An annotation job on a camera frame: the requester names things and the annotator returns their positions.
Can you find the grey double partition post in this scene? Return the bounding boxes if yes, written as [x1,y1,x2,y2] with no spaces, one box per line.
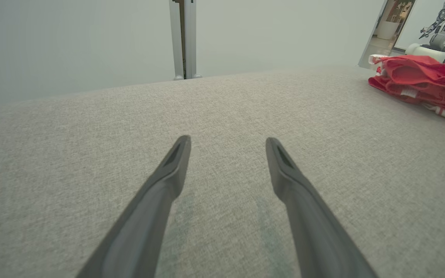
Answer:
[168,0,203,81]

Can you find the white grey background robot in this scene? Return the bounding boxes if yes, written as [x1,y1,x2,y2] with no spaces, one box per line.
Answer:
[405,0,445,64]

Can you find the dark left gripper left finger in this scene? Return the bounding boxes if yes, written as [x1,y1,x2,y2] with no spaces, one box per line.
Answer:
[76,135,191,278]

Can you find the red shirt with white sleeves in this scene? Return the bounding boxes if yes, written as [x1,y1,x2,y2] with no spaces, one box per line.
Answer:
[368,54,445,132]

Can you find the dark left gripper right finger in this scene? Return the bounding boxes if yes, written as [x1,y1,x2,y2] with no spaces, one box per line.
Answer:
[266,137,377,278]

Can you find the red shorts with white stripe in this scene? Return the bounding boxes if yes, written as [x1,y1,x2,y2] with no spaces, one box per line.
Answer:
[379,55,445,99]

